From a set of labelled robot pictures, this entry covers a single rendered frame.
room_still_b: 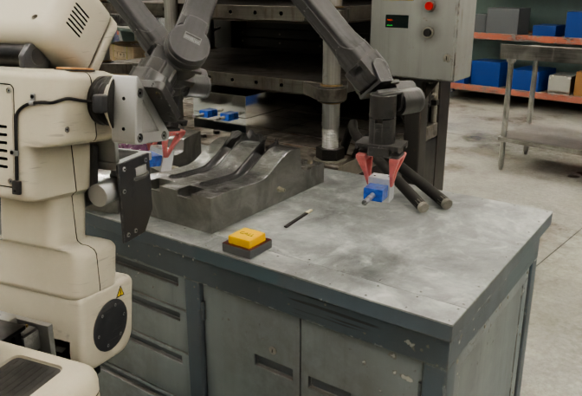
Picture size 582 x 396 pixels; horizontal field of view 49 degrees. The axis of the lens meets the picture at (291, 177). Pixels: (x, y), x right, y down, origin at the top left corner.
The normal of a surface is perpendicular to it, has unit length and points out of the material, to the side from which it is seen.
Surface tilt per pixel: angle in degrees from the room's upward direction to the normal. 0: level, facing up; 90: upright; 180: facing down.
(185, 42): 54
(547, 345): 0
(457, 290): 0
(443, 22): 90
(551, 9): 90
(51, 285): 82
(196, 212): 90
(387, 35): 90
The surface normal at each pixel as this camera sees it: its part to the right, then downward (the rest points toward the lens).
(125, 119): -0.38, 0.14
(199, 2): 0.40, -0.40
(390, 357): -0.58, 0.25
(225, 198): 0.82, 0.17
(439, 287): 0.00, -0.96
